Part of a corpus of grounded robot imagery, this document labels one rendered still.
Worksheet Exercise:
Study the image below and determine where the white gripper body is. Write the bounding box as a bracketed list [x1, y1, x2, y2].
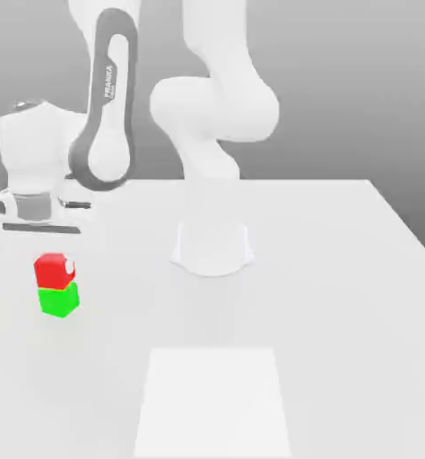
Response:
[0, 215, 91, 254]

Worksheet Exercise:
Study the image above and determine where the small red cube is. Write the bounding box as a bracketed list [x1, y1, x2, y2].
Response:
[33, 253, 76, 290]

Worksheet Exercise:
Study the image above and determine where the small green cube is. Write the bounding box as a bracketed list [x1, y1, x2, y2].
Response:
[37, 281, 81, 319]

